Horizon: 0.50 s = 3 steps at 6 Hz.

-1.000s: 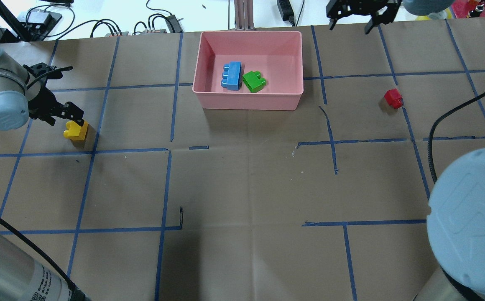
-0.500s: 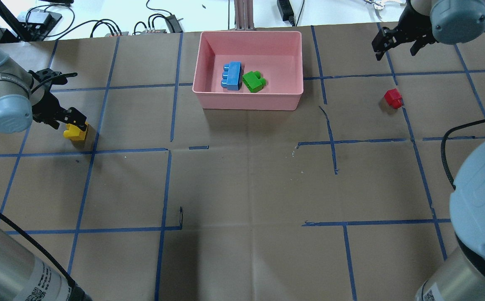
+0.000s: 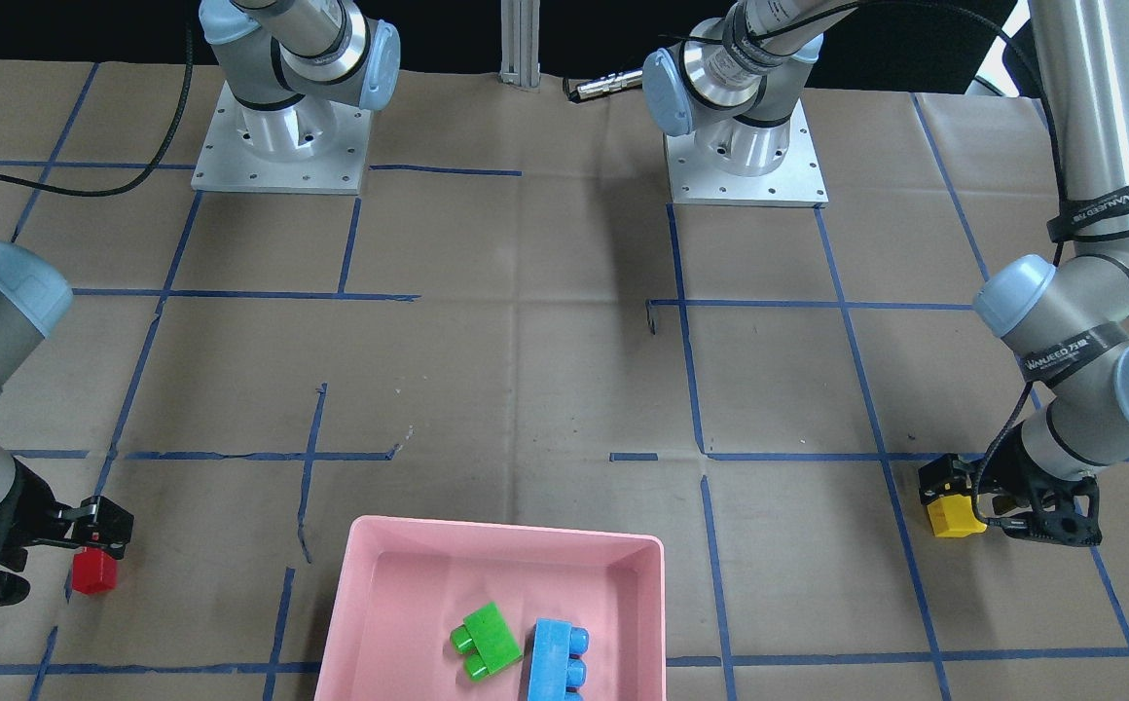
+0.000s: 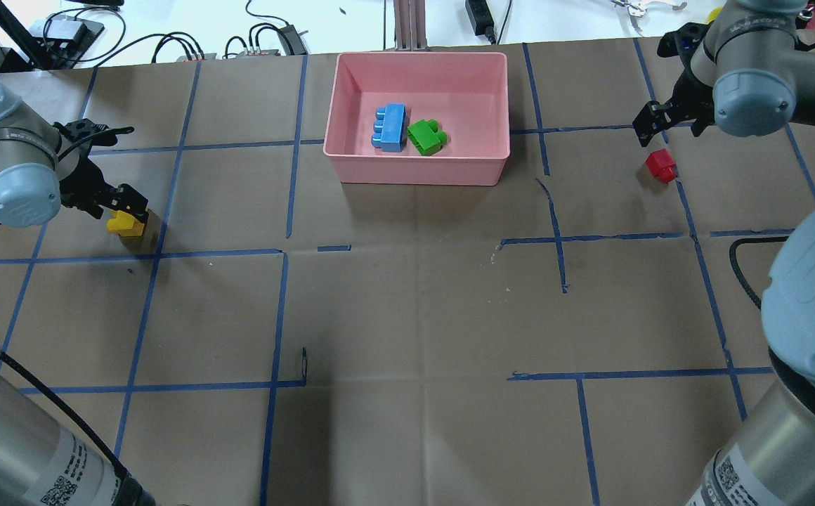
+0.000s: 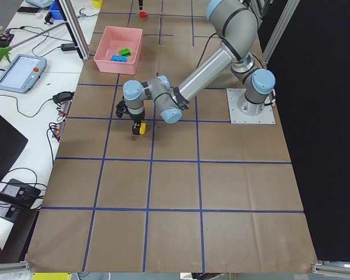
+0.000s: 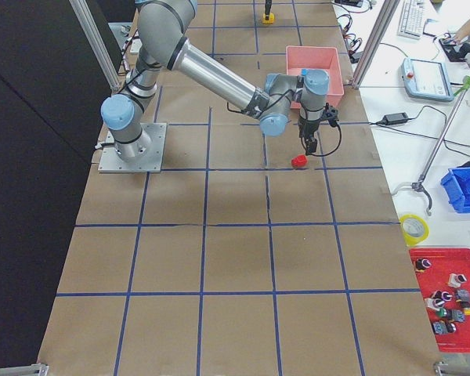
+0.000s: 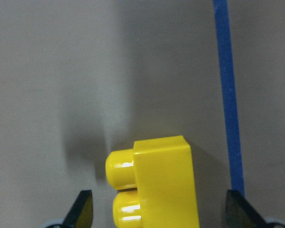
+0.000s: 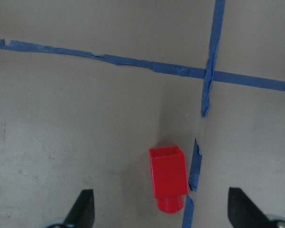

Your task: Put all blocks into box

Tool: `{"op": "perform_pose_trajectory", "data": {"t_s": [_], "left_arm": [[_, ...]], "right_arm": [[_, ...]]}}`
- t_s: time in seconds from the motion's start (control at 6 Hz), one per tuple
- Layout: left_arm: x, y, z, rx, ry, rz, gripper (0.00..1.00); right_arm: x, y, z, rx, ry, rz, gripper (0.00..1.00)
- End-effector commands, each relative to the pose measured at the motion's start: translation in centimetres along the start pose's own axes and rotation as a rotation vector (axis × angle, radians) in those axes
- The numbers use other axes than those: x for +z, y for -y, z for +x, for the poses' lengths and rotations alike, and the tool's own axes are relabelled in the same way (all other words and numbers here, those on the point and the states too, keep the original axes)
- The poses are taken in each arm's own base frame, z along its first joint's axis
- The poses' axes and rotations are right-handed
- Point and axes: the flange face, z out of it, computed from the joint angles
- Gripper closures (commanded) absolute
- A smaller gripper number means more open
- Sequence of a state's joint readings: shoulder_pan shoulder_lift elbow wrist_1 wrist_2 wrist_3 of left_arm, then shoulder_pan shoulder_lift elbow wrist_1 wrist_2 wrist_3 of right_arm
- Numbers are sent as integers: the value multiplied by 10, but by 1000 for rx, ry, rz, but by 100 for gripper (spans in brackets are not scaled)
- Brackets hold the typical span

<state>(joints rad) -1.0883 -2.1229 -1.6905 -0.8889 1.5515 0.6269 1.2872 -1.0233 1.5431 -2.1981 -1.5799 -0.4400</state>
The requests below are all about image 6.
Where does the red plastic tray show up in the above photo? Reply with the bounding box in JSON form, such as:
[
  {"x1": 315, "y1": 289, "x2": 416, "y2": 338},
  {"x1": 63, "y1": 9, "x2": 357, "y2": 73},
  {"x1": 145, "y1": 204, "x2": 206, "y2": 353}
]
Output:
[{"x1": 410, "y1": 248, "x2": 470, "y2": 353}]

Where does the yellow toy block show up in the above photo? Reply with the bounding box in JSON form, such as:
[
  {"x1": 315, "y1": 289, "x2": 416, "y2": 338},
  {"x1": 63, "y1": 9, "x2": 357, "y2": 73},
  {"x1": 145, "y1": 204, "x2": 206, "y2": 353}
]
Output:
[{"x1": 262, "y1": 13, "x2": 275, "y2": 24}]

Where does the black braided cable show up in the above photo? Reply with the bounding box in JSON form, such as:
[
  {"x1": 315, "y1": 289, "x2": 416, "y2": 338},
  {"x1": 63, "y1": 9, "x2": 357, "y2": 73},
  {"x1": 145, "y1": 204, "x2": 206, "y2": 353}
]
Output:
[{"x1": 313, "y1": 121, "x2": 342, "y2": 157}]

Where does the long reach grabber tool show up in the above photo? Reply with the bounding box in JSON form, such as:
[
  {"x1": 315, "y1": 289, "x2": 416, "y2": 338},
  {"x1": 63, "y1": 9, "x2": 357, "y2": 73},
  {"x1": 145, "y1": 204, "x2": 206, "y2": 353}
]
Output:
[{"x1": 391, "y1": 76, "x2": 470, "y2": 216}]

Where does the black power adapter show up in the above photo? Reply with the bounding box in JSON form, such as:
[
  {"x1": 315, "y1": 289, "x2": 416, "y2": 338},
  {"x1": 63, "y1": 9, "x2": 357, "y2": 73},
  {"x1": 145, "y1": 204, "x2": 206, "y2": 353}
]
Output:
[{"x1": 380, "y1": 112, "x2": 410, "y2": 125}]

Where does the white keyboard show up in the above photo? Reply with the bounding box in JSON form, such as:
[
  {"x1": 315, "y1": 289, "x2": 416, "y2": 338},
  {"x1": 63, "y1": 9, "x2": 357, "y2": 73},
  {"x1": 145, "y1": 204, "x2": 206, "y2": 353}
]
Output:
[{"x1": 397, "y1": 0, "x2": 425, "y2": 40}]

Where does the yellow tape roll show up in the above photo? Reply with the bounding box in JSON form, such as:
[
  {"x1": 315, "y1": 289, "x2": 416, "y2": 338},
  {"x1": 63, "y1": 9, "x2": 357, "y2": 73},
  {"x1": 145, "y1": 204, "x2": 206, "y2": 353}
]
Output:
[{"x1": 399, "y1": 214, "x2": 429, "y2": 247}]

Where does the red toy block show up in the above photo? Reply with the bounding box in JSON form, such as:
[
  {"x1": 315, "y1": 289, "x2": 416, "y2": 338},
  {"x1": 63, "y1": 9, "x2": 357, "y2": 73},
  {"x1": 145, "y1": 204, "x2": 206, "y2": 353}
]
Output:
[{"x1": 291, "y1": 154, "x2": 308, "y2": 169}]

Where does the pink plastic box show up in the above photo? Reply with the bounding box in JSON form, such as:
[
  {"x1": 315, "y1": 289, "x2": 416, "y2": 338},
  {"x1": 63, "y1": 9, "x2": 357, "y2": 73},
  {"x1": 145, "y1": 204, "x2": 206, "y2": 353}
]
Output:
[{"x1": 286, "y1": 45, "x2": 344, "y2": 107}]

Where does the blue storage bin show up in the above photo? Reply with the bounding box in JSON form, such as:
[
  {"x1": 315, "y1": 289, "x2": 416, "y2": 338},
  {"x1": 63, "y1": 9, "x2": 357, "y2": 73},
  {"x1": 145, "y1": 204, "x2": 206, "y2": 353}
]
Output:
[{"x1": 440, "y1": 161, "x2": 470, "y2": 214}]

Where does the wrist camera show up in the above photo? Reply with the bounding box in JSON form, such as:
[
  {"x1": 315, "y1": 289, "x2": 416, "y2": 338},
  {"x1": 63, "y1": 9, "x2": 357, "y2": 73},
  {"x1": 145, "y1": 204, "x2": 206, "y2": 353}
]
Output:
[{"x1": 322, "y1": 103, "x2": 339, "y2": 128}]

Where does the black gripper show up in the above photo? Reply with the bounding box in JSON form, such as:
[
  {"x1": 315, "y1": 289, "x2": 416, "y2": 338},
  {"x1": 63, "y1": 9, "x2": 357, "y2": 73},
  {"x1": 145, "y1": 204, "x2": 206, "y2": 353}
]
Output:
[{"x1": 298, "y1": 119, "x2": 320, "y2": 155}]

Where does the teach pendant tablet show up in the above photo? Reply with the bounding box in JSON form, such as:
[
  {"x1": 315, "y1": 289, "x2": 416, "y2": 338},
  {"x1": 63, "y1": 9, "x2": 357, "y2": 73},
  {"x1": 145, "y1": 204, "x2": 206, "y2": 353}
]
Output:
[{"x1": 400, "y1": 57, "x2": 454, "y2": 102}]

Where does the aluminium frame post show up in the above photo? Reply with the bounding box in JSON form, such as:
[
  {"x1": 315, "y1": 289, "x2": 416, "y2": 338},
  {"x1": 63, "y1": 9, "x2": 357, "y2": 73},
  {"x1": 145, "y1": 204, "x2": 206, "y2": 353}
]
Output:
[{"x1": 351, "y1": 0, "x2": 400, "y2": 89}]

